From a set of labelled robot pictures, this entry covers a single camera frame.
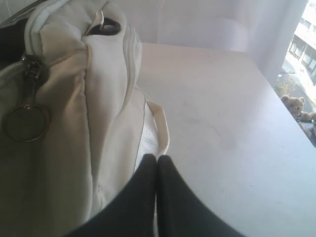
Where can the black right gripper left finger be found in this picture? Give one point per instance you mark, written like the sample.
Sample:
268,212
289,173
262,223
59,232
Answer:
131,212

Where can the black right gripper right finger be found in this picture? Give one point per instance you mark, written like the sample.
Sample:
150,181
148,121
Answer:
180,212

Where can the beige canvas duffel bag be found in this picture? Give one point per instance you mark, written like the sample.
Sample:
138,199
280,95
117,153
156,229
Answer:
74,125

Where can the brown teddy bear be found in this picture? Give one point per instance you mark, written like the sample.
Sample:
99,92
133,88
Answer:
295,107

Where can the white backdrop curtain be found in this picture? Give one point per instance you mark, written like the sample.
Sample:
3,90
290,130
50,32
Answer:
260,28

